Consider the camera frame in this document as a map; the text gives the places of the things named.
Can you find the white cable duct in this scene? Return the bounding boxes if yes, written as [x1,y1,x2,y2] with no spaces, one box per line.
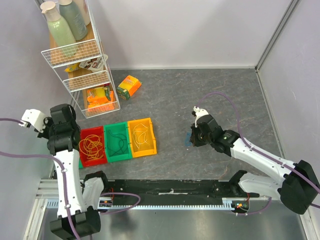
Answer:
[46,197,237,210]

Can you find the aluminium corner post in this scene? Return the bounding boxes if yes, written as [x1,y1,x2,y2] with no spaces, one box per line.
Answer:
[254,0,301,72]

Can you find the white wire shelf rack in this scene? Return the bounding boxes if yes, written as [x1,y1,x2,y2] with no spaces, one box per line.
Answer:
[38,0,121,118]

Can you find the white snack pouch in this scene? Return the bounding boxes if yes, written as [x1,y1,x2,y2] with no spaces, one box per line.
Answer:
[79,54,108,73]

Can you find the pink bottle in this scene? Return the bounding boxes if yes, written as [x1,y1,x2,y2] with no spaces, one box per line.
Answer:
[74,0,91,26]

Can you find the grey green bottle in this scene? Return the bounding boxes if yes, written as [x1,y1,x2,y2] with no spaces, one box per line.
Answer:
[58,0,88,41]

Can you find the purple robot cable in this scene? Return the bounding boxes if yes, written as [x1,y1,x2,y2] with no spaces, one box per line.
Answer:
[0,117,78,238]
[196,91,320,208]

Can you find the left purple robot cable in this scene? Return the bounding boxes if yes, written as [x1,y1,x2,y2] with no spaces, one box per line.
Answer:
[0,117,78,238]

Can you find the blue cable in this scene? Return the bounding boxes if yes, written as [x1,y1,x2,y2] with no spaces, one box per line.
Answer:
[184,132,195,147]

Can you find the light green bottle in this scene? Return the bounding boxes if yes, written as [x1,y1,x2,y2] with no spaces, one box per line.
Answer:
[40,1,77,57]

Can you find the white cable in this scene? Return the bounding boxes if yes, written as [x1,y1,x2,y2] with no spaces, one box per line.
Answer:
[132,122,152,148]

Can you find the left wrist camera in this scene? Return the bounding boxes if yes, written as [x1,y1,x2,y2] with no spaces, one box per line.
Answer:
[19,109,48,139]

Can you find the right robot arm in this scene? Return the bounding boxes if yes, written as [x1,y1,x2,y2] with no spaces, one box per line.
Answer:
[190,107,320,215]

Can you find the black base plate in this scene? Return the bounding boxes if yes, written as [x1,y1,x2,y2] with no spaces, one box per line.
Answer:
[99,179,249,206]

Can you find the red bin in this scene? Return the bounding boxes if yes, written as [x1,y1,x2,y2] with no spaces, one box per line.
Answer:
[79,126,108,168]

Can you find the orange yellow box in rack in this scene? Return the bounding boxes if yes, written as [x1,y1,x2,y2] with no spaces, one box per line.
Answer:
[86,85,117,113]

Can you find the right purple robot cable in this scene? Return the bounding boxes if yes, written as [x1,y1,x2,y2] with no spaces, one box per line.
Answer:
[196,91,320,208]

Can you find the yellow snack bag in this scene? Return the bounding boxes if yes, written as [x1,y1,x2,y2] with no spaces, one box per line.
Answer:
[64,62,80,73]

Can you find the orange bin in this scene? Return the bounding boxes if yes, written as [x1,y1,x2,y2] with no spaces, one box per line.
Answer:
[127,117,157,158]

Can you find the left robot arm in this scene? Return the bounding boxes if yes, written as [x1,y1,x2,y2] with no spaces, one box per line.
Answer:
[45,103,110,240]

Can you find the green bin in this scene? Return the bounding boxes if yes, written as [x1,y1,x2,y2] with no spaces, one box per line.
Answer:
[103,121,133,163]
[78,158,84,169]

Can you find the far left green bin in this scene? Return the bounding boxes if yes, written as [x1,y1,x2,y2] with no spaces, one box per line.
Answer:
[78,158,84,169]

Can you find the orange juice carton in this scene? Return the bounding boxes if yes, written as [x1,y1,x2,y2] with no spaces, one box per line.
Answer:
[116,75,142,100]

